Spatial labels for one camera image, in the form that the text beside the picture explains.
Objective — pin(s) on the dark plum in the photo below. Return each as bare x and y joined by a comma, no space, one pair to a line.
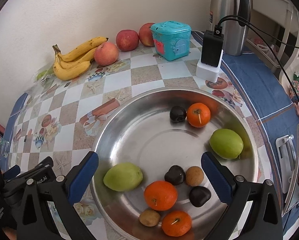
175,175
199,195
177,114

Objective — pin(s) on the steel thermos jug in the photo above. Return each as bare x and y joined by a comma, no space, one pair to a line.
234,30

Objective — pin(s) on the red peach front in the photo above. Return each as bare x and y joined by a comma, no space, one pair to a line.
106,54

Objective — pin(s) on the patterned tablecloth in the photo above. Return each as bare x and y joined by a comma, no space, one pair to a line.
60,119

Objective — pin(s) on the red peach middle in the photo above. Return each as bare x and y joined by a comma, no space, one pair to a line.
127,40

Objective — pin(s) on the clear plastic fruit container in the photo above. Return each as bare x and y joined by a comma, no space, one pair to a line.
42,76

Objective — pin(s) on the red peach right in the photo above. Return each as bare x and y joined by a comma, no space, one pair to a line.
145,35

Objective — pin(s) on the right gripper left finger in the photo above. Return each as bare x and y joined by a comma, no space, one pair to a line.
36,221

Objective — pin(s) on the green fruit on plate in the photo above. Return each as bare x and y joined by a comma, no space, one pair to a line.
123,177

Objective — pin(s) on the central orange tangerine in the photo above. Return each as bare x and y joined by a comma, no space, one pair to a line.
160,195

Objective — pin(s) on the yellow banana bunch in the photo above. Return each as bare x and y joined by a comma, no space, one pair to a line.
76,62

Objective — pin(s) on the silver metal plate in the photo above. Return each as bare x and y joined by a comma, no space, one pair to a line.
141,132

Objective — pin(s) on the black power adapter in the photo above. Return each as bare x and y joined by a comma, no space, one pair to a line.
212,46

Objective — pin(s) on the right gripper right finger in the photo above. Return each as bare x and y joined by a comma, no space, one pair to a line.
264,219

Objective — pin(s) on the red peach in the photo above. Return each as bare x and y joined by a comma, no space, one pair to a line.
145,35
106,54
127,40

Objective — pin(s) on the white chair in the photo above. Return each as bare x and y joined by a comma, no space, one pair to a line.
285,15

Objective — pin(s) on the teal toy box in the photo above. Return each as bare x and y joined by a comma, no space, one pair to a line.
171,39

